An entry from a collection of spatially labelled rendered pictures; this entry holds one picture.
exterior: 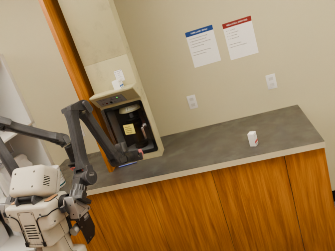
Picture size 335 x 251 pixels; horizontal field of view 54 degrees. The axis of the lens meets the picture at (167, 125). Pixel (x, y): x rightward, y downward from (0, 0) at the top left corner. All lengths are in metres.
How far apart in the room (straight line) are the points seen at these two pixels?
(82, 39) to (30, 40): 0.76
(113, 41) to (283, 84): 1.32
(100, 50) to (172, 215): 1.22
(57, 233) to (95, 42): 1.22
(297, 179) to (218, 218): 0.58
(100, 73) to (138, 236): 1.18
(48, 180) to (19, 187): 0.14
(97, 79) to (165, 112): 0.69
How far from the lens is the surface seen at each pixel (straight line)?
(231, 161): 2.05
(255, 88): 2.65
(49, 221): 1.68
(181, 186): 2.18
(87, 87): 2.41
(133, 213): 2.38
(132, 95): 2.22
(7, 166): 2.01
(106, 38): 2.25
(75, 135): 1.72
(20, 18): 2.99
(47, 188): 1.70
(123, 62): 2.24
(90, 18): 2.27
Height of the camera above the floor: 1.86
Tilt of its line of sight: 18 degrees down
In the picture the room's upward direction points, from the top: 18 degrees counter-clockwise
